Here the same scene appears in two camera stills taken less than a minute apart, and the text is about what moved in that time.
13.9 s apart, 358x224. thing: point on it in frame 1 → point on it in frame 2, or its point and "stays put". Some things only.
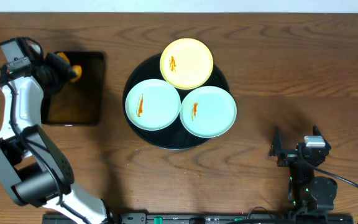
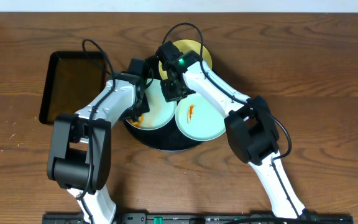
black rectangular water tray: (81, 102) stays put
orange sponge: (76, 68) → (140, 121)
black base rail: (211, 218) stays put
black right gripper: (289, 155) → (169, 95)
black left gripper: (60, 66) → (142, 107)
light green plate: (153, 105) stays put
